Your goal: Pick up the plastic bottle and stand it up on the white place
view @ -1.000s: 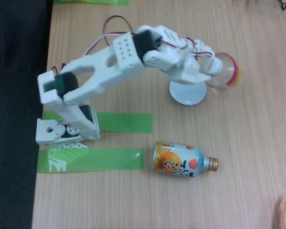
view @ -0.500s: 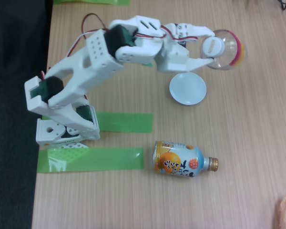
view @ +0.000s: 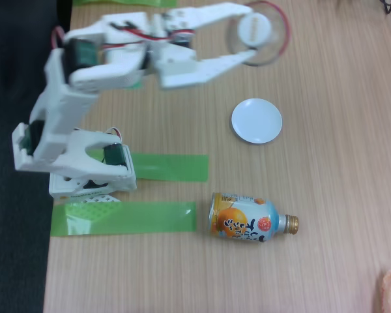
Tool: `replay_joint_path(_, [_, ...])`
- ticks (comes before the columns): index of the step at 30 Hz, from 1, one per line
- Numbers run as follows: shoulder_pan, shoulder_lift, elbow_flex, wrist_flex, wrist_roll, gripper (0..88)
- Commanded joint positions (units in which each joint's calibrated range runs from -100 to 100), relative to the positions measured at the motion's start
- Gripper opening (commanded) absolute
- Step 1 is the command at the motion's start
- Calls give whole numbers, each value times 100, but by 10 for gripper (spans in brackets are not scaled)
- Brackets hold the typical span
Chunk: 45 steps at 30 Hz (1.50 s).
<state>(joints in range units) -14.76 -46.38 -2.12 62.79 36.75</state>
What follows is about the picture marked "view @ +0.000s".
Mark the clear plastic bottle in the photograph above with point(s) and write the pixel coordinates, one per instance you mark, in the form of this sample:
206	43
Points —
254	29

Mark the white round plate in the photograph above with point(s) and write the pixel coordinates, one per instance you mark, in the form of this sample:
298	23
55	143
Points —
256	120

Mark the orange juice bottle can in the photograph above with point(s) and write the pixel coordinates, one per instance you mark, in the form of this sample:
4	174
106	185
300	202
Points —
238	218

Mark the short green tape strip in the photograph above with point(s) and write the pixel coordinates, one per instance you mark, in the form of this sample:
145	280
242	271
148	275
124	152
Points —
172	168

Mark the long green tape strip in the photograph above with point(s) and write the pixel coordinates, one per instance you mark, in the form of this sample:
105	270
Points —
143	218

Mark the green tape at table edge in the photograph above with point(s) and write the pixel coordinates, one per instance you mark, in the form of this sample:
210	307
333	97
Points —
124	2

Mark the green paper label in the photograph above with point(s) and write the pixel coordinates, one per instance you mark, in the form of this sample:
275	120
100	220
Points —
135	85

